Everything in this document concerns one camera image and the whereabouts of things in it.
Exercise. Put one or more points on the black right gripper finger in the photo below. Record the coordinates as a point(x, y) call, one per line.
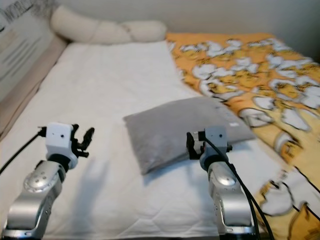
point(199, 138)
point(190, 140)

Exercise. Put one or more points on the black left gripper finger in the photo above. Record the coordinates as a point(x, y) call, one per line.
point(89, 136)
point(77, 132)

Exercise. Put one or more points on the grey square pillow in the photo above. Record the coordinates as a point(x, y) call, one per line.
point(170, 130)

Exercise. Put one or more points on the yellow cartoon egg print blanket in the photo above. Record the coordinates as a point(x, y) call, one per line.
point(255, 65)

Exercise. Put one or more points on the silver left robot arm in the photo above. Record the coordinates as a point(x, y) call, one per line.
point(30, 205)

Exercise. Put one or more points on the beige quilted mattress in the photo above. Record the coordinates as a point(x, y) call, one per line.
point(20, 100)

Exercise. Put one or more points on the white quilted mattress pad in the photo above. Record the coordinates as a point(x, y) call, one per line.
point(120, 75)

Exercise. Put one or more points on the short beige bolster pillow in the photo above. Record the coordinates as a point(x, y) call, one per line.
point(147, 31)

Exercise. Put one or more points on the light grey right wrist camera mount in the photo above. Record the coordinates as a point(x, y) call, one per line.
point(216, 137)

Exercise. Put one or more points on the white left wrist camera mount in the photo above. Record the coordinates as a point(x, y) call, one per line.
point(59, 140)

